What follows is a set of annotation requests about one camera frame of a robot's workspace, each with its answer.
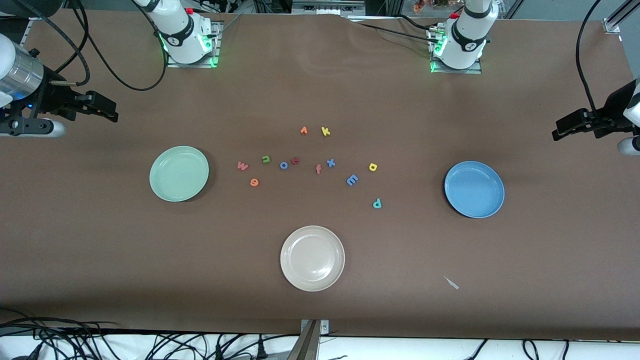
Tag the silver metal clamp plate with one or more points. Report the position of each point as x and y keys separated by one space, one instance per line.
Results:
x=325 y=327

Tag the beige plate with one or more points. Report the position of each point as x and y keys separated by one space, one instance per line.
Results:
x=312 y=258

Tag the aluminium frame profile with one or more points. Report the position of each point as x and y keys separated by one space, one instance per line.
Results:
x=612 y=24

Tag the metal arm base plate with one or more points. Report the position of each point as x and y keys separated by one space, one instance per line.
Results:
x=475 y=71
x=216 y=45

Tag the green plate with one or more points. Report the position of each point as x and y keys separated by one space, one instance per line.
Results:
x=179 y=173

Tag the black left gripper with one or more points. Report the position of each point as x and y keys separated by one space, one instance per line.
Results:
x=613 y=107

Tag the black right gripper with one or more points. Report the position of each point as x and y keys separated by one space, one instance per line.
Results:
x=51 y=98

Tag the white tape scrap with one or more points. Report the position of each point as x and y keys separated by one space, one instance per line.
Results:
x=451 y=283

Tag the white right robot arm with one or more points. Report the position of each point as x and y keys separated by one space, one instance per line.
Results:
x=185 y=35

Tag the grey camera post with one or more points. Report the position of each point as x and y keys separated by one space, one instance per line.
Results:
x=306 y=347

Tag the teal foam letter p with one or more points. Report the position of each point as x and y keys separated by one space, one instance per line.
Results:
x=378 y=204

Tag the orange brown object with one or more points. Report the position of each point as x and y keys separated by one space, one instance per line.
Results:
x=425 y=5

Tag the blue foam letter m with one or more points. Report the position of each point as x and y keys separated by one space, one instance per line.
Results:
x=352 y=180

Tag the grey metal box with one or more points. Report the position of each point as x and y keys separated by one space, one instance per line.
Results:
x=327 y=6

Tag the pink foam letter w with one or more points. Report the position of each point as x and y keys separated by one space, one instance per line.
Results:
x=242 y=165

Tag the brown paper table cover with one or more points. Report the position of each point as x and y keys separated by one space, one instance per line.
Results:
x=100 y=250

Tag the blue plate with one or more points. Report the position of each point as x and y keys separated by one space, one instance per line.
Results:
x=474 y=189

